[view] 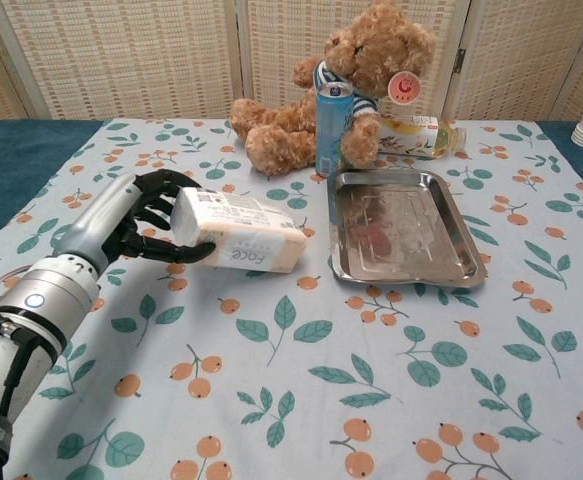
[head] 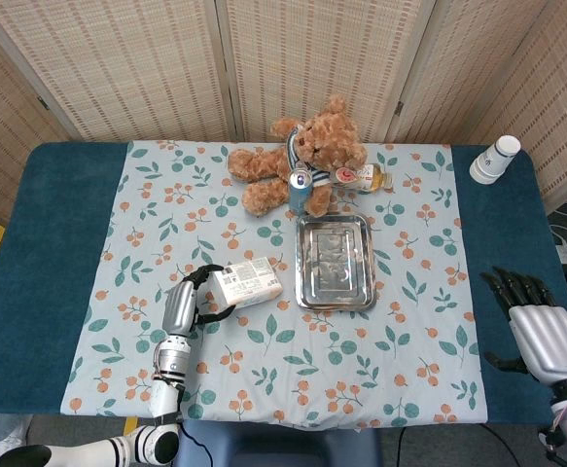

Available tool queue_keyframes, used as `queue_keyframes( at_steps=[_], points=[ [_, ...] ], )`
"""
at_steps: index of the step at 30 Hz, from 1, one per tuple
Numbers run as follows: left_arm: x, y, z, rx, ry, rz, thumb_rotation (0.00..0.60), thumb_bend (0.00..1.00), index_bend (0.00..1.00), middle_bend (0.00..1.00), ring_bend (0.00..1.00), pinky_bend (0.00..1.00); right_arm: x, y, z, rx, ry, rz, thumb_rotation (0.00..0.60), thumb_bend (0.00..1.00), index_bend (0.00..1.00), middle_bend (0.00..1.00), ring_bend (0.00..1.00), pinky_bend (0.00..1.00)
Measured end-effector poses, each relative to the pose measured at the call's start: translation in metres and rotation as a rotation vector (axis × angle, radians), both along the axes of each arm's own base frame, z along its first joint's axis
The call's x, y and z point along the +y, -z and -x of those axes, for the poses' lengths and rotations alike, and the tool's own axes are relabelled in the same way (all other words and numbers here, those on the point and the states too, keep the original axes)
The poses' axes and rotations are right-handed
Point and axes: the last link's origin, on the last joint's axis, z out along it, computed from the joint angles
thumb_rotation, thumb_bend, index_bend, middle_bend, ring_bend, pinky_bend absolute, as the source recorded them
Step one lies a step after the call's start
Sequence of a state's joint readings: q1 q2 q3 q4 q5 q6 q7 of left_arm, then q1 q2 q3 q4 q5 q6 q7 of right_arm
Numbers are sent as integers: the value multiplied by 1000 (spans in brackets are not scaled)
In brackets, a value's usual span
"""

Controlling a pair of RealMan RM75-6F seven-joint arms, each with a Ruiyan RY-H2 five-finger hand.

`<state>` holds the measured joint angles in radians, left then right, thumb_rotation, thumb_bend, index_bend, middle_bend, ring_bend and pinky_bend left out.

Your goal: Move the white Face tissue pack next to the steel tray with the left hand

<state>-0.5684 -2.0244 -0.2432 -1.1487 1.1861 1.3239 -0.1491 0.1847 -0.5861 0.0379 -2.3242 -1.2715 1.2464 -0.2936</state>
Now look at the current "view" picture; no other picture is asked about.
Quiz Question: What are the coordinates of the white beige Face tissue pack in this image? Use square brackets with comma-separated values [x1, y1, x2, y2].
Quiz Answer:
[170, 185, 309, 276]

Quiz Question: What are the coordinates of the floral fruit print tablecloth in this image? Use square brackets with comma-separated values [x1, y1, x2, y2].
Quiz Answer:
[0, 117, 583, 480]

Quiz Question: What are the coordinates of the stainless steel rectangular tray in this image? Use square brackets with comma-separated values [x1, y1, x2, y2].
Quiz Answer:
[329, 169, 489, 289]

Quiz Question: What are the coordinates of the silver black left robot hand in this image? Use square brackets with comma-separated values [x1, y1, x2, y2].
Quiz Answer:
[52, 169, 218, 274]

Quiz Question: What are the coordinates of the light blue drink can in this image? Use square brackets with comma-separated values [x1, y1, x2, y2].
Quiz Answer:
[314, 82, 355, 178]

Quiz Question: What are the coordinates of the yellow drink plastic bottle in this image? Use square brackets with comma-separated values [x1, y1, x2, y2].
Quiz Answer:
[377, 113, 469, 162]

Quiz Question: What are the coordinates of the round pink paper tag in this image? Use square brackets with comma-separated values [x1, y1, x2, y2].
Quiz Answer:
[387, 69, 421, 106]

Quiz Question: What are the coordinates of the brown plush teddy bear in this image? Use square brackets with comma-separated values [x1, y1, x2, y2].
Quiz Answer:
[229, 0, 438, 178]

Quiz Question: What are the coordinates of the teal plush table cover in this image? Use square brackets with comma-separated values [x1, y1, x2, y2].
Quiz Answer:
[0, 118, 583, 261]

